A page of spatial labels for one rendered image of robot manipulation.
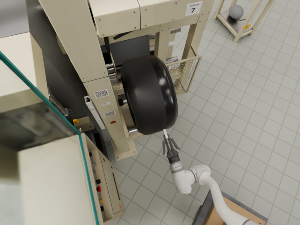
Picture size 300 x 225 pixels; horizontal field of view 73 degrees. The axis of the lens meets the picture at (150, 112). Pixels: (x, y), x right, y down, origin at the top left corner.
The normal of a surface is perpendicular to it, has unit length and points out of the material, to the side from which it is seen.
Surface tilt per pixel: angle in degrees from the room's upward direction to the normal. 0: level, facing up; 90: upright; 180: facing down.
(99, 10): 0
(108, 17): 90
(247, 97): 0
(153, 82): 14
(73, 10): 90
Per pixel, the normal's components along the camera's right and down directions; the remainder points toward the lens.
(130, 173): 0.03, -0.39
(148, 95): 0.16, 0.04
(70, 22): 0.31, 0.88
